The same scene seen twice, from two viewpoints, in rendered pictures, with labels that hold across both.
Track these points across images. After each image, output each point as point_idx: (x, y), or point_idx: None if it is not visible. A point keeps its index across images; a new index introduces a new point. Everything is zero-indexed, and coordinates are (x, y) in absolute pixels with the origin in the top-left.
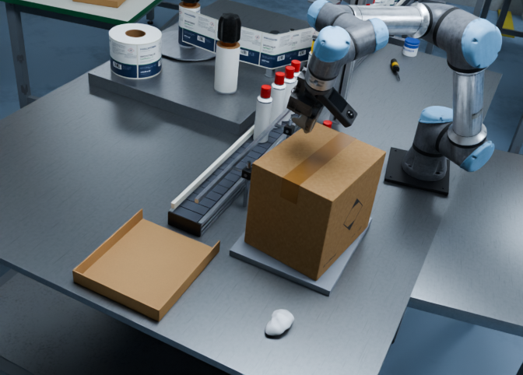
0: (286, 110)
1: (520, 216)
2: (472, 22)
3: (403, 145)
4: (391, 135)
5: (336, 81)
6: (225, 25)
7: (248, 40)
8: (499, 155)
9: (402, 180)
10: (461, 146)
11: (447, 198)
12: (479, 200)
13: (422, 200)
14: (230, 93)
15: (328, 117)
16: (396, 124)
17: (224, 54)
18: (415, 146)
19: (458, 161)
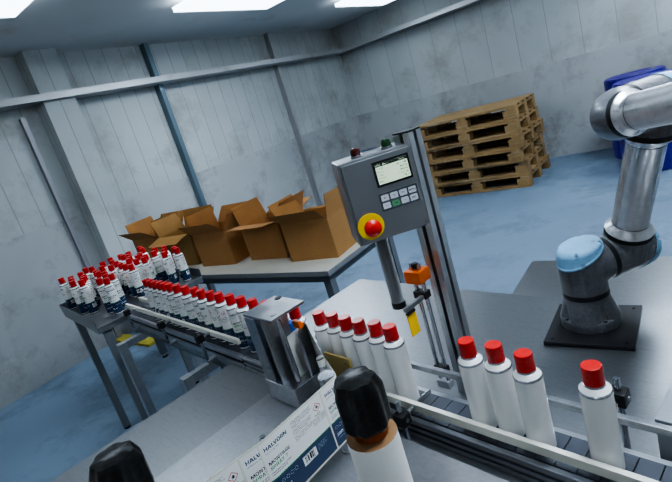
0: (549, 397)
1: (656, 273)
2: (666, 74)
3: (528, 335)
4: (506, 343)
5: (459, 336)
6: (377, 393)
7: (307, 428)
8: (532, 281)
9: (633, 334)
10: (653, 236)
11: (648, 309)
12: (638, 291)
13: (666, 324)
14: None
15: (462, 397)
16: (476, 339)
17: (397, 450)
18: (596, 296)
19: (648, 258)
